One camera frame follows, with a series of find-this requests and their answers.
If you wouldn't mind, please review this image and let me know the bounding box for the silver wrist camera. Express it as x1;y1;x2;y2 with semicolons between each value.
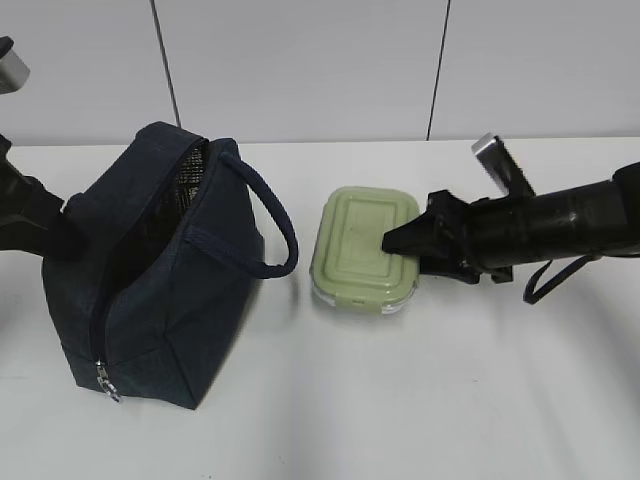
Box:
471;133;535;198
0;36;30;95

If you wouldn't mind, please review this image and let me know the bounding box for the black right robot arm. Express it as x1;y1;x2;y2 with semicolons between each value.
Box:
382;163;639;284

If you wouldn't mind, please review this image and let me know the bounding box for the green lid glass container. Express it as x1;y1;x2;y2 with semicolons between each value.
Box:
310;186;419;315

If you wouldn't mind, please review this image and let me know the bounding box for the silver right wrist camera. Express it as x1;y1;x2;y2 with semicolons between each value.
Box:
471;133;535;198

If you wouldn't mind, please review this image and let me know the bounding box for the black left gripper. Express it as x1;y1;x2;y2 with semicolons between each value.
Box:
1;136;87;261

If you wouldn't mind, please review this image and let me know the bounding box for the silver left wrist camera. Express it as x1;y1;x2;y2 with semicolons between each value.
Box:
0;36;30;95

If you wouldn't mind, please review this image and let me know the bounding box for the dark navy lunch bag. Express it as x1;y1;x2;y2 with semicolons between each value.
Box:
42;122;299;409

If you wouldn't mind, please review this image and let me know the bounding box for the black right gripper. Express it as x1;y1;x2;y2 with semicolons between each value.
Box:
382;190;525;285

